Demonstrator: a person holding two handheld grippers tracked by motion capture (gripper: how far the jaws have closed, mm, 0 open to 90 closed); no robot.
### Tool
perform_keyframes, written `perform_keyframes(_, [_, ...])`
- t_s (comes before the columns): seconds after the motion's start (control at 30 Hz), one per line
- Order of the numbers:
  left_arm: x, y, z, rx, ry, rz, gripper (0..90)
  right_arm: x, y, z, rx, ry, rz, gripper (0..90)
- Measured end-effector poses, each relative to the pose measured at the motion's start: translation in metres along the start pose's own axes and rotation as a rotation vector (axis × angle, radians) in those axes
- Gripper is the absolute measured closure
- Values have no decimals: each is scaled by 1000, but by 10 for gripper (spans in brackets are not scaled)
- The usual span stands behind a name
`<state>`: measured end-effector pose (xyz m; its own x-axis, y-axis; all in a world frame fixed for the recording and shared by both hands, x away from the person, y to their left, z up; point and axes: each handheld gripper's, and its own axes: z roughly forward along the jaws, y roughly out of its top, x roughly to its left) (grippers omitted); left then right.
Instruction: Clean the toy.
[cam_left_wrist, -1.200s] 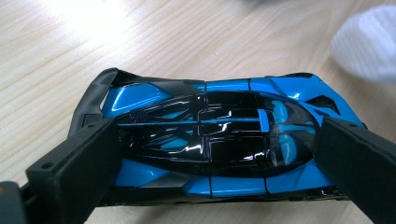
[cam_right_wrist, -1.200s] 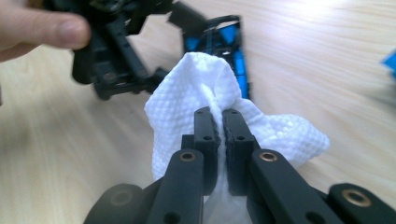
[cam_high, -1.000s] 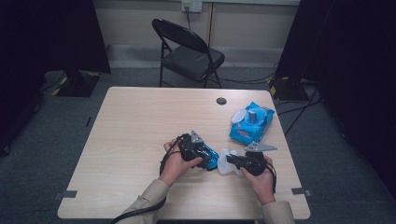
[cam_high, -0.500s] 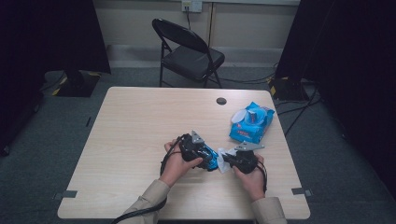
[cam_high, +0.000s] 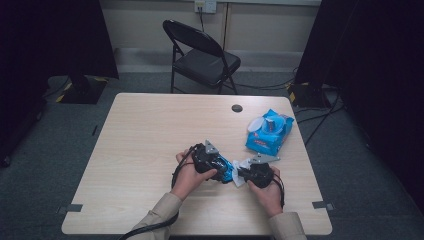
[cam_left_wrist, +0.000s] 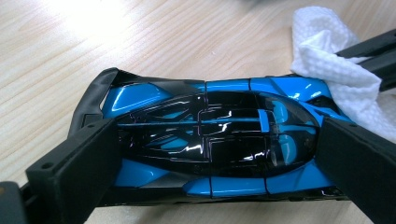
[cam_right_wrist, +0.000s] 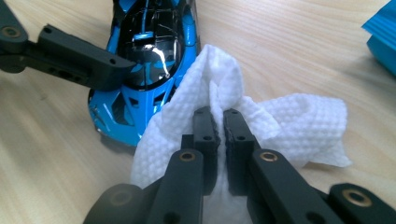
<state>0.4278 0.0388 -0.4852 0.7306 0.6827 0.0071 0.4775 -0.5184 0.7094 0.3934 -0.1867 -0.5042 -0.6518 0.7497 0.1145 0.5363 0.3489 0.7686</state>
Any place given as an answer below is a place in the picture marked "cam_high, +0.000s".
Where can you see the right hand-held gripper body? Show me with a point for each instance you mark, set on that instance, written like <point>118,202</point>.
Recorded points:
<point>260,175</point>

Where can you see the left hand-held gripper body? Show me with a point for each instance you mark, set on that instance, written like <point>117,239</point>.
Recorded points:
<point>203,161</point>

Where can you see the blue toy car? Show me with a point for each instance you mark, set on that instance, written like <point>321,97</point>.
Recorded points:
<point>226,171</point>

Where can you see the blue wet wipes pack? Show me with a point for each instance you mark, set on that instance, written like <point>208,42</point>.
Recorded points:
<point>266,141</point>

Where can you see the person's left hand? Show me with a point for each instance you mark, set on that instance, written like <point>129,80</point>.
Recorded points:
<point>186,180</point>

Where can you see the person's right hand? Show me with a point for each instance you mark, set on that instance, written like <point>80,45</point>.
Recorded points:
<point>270,200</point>

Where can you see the grey table grommet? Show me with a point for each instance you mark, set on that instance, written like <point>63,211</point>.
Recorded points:
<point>237,108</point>

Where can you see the grey tape strip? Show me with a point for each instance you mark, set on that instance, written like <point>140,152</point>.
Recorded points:
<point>71,208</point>
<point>321,205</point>

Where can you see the black stand base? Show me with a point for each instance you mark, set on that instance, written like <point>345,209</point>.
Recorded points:
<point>83,91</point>
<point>308,96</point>

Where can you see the black folding chair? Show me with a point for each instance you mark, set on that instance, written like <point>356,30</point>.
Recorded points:
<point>206,65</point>

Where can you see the black curtain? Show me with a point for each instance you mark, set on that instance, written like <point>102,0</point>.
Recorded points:
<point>376,66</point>
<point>50,40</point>

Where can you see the wall conduit pipe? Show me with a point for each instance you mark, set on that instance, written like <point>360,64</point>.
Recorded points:
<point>226,26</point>

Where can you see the white wall outlet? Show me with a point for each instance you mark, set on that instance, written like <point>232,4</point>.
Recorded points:
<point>205,6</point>

